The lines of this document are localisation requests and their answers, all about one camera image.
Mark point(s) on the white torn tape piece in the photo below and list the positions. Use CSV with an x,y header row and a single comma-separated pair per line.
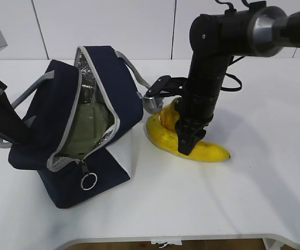
x,y
166,242

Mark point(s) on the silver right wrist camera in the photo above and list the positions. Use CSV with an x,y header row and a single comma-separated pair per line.
x,y
152,105

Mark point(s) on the yellow orange round fruit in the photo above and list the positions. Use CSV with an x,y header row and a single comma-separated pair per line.
x,y
169,115

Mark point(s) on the green lid glass container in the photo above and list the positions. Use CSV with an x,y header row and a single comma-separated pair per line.
x,y
89,125

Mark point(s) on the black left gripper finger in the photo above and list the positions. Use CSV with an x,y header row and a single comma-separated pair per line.
x,y
12,128

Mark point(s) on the yellow banana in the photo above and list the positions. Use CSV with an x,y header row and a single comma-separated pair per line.
x,y
168,141

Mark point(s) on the navy insulated lunch bag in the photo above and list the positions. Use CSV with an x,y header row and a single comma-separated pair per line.
x,y
100,74

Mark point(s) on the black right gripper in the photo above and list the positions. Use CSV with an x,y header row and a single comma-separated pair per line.
x,y
196,107

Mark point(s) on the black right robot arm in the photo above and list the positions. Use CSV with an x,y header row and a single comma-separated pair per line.
x,y
218,41

